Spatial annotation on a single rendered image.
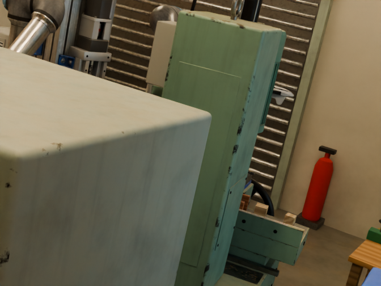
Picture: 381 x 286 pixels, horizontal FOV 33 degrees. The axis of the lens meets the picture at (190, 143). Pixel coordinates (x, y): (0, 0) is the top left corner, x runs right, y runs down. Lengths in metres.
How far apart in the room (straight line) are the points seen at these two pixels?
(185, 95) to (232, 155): 0.19
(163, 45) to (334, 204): 3.56
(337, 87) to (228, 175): 3.39
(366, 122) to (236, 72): 3.40
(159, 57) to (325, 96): 3.39
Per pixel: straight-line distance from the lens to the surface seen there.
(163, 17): 2.61
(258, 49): 1.55
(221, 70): 1.57
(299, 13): 4.97
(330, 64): 4.94
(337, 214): 5.08
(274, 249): 2.01
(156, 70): 1.66
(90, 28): 2.49
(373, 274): 1.25
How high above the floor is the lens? 1.61
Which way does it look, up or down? 14 degrees down
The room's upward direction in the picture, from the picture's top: 12 degrees clockwise
